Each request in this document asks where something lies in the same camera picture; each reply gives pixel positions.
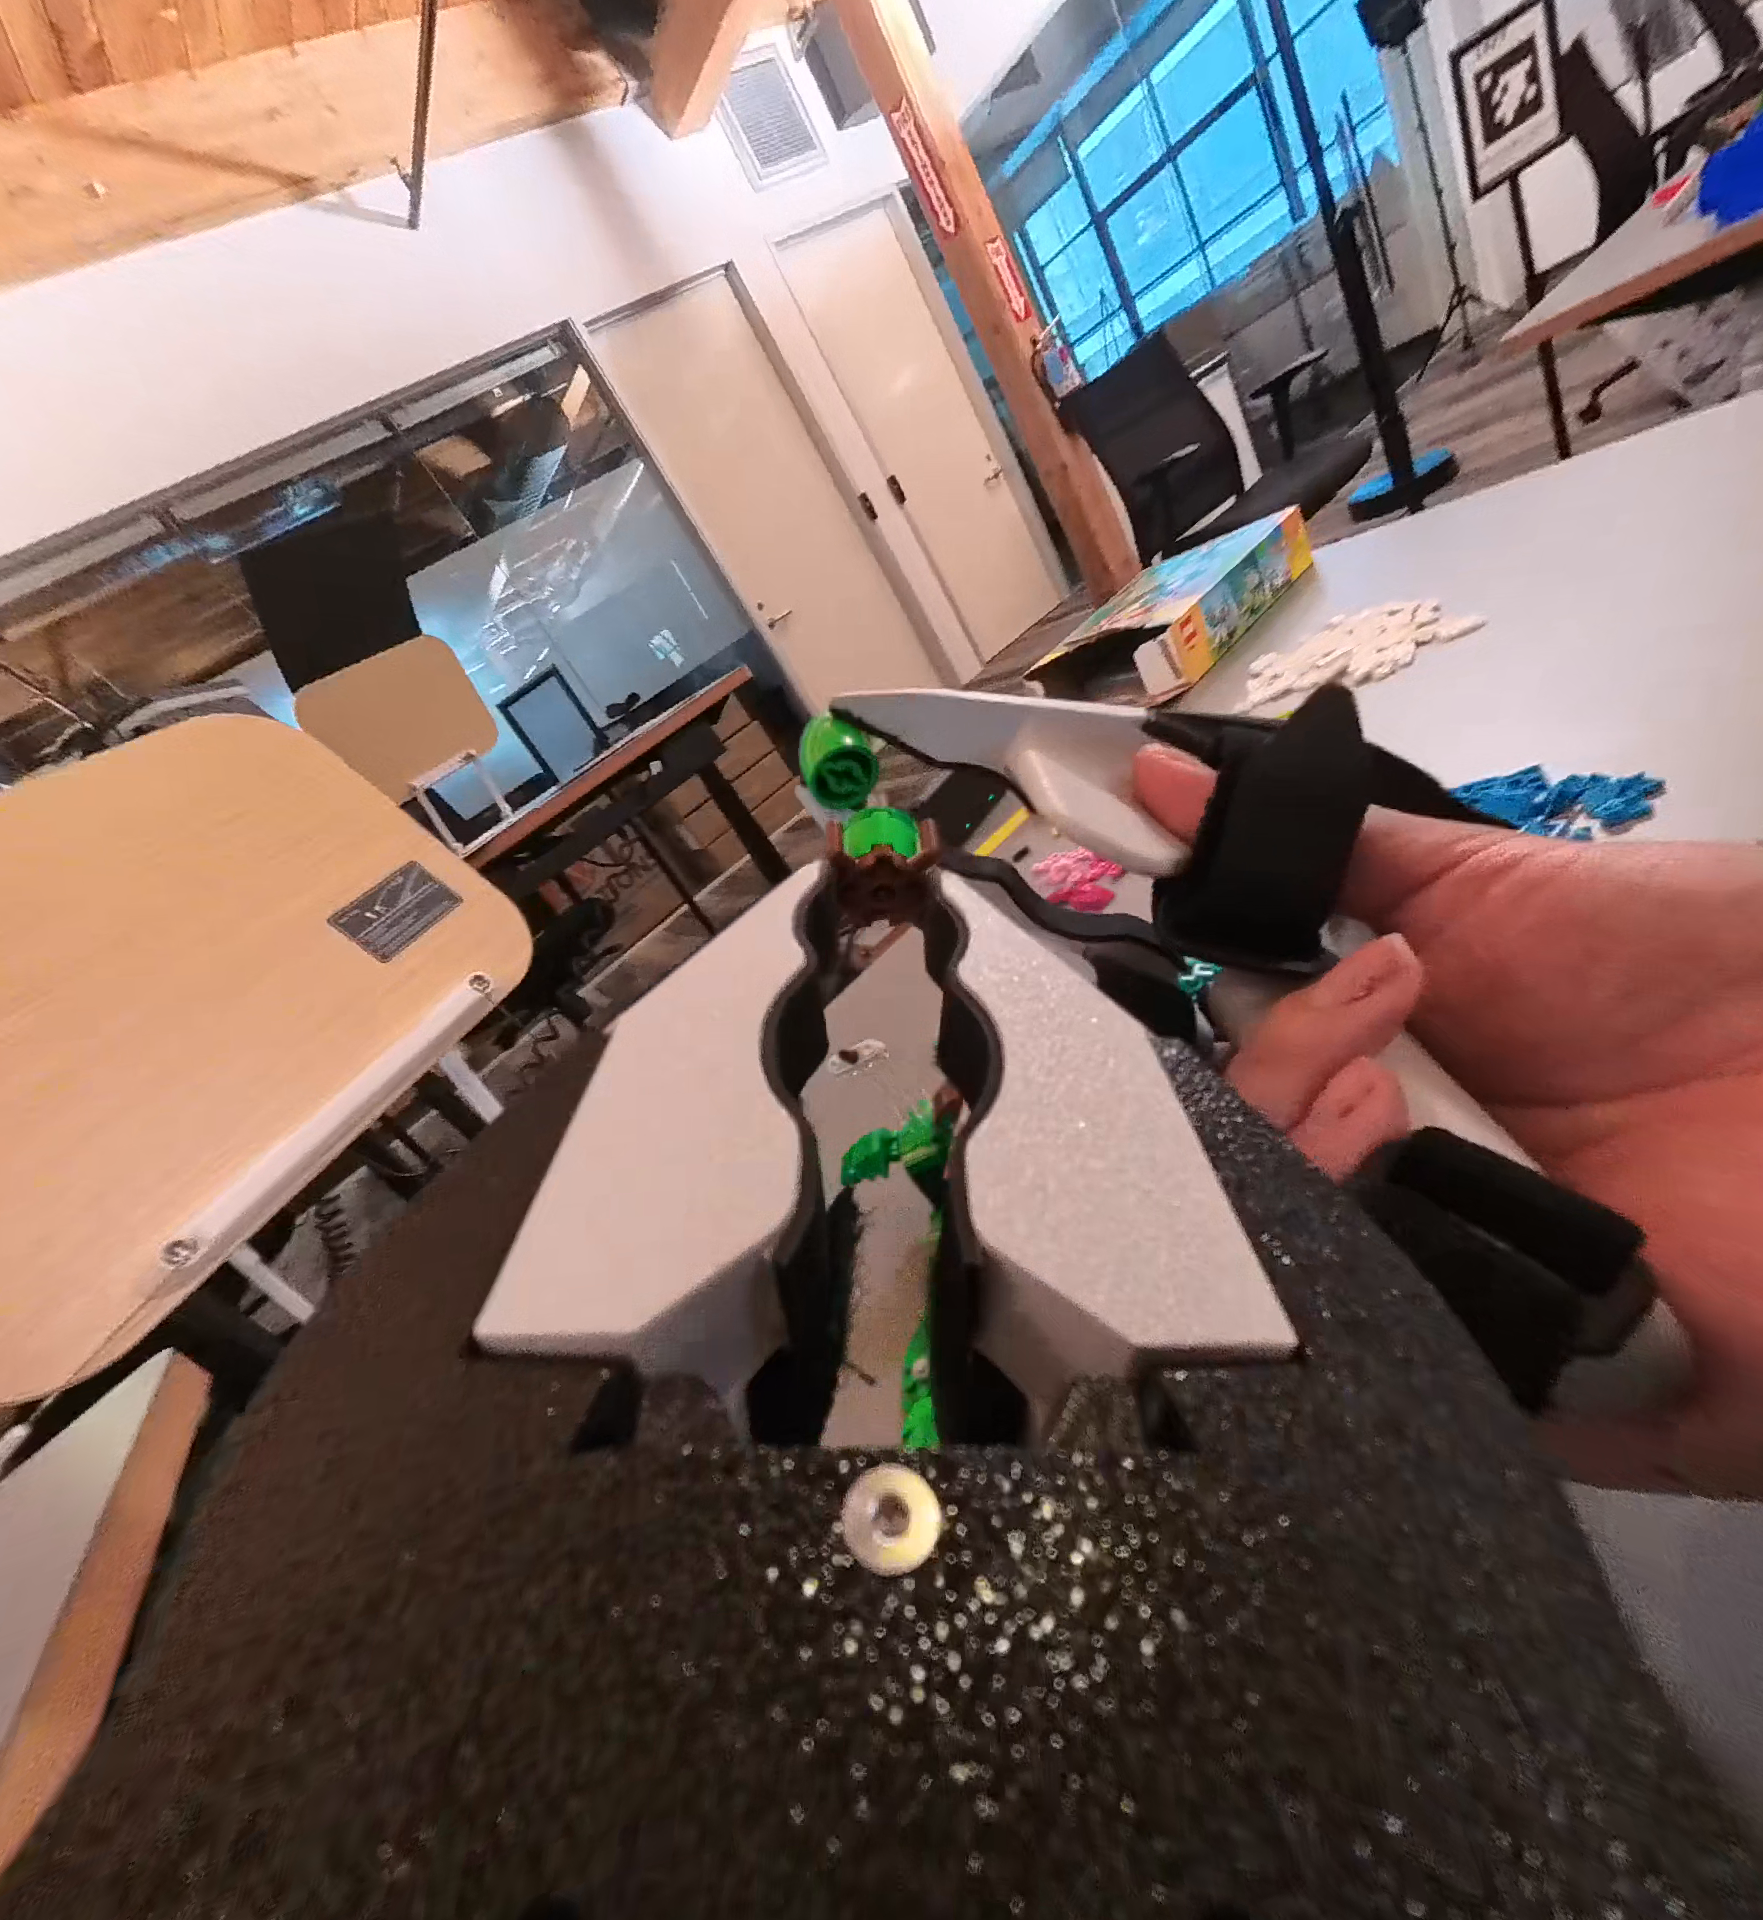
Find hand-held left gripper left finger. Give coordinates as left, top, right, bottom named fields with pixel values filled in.
left=471, top=862, right=844, bottom=1444

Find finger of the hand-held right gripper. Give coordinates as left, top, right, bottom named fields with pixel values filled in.
left=831, top=687, right=1199, bottom=881
left=943, top=855, right=1220, bottom=1044

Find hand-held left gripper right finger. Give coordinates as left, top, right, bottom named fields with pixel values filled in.
left=930, top=868, right=1303, bottom=1453

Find green round lego piece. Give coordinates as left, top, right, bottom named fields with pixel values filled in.
left=796, top=711, right=886, bottom=806

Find green lego plant piece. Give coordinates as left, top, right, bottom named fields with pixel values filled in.
left=838, top=1099, right=957, bottom=1201

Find colourful lego box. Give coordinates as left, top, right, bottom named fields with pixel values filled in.
left=1030, top=507, right=1314, bottom=707

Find green lego stem piece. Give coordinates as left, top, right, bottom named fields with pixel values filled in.
left=900, top=1304, right=945, bottom=1453

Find pile of blue lego pieces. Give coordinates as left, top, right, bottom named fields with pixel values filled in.
left=1448, top=763, right=1669, bottom=841

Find pile of white lego pieces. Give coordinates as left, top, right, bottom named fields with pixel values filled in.
left=1249, top=596, right=1487, bottom=709

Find person's right hand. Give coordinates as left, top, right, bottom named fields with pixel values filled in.
left=1129, top=745, right=1763, bottom=1504

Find stack of cardboard boxes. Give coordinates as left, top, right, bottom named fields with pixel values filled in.
left=677, top=697, right=810, bottom=888

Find black office chair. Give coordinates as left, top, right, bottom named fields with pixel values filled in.
left=1060, top=326, right=1376, bottom=565

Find white door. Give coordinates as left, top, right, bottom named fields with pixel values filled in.
left=772, top=192, right=1069, bottom=662
left=586, top=267, right=941, bottom=700

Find wooden desk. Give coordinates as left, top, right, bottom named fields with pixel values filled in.
left=446, top=667, right=792, bottom=917

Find glass office partition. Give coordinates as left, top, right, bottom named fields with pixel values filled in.
left=0, top=322, right=753, bottom=782

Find light wood chair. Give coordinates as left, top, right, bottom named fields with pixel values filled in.
left=0, top=711, right=535, bottom=1411
left=292, top=634, right=504, bottom=863

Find black pole stand blue base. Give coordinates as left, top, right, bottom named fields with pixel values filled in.
left=1323, top=201, right=1464, bottom=524

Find large windows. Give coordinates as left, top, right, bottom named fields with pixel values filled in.
left=969, top=0, right=1422, bottom=377

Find grey table with wooden edge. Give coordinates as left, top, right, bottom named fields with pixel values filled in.
left=1502, top=177, right=1763, bottom=460

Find tag board on stand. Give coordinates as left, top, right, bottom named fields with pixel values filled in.
left=1449, top=0, right=1564, bottom=303

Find wooden support post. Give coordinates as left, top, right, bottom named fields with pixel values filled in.
left=834, top=0, right=1146, bottom=595

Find red post sign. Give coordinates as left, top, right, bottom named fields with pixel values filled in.
left=894, top=96, right=963, bottom=241

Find wall air vent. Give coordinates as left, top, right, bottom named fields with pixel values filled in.
left=711, top=45, right=829, bottom=189

